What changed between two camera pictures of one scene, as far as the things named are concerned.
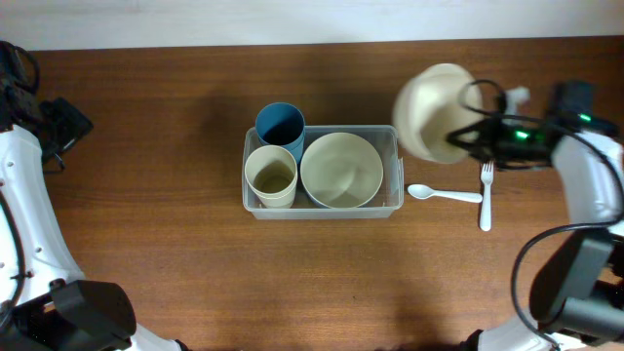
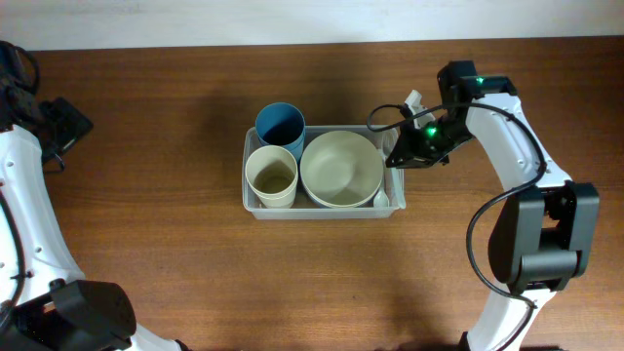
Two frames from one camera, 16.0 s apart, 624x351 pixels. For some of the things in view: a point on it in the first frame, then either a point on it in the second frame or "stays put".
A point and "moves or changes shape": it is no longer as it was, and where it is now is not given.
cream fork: x=487 y=176 → x=390 y=139
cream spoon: x=422 y=192 → x=382 y=197
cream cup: x=271 y=175 stays put
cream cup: x=274 y=193 stays put
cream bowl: x=437 y=101 moves or changes shape
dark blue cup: x=281 y=124 stays put
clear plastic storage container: x=315 y=173 stays put
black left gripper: x=68 y=124 stays put
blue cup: x=296 y=147 stays put
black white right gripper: x=482 y=142 → x=411 y=153
